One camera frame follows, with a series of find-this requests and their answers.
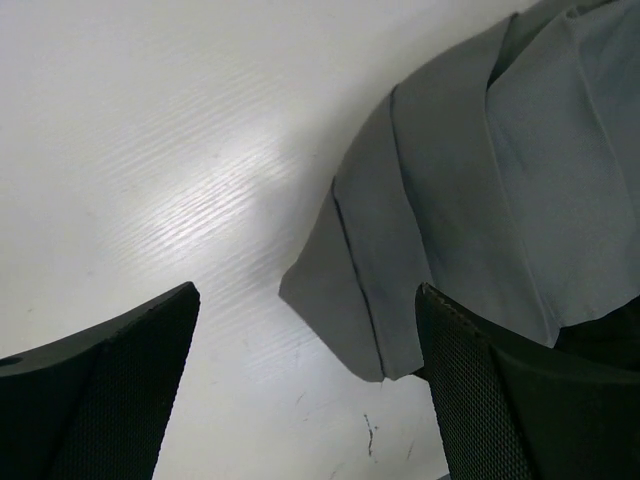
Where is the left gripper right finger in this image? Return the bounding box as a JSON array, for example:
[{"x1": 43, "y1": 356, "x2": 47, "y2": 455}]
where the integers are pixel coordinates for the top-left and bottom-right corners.
[{"x1": 415, "y1": 284, "x2": 639, "y2": 479}]

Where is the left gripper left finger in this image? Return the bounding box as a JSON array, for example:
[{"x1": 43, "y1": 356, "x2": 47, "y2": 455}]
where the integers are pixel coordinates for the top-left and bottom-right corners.
[{"x1": 1, "y1": 282, "x2": 200, "y2": 480}]

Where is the grey pleated skirt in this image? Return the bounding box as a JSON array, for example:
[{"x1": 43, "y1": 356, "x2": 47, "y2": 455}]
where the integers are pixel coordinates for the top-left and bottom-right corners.
[{"x1": 279, "y1": 1, "x2": 639, "y2": 382}]

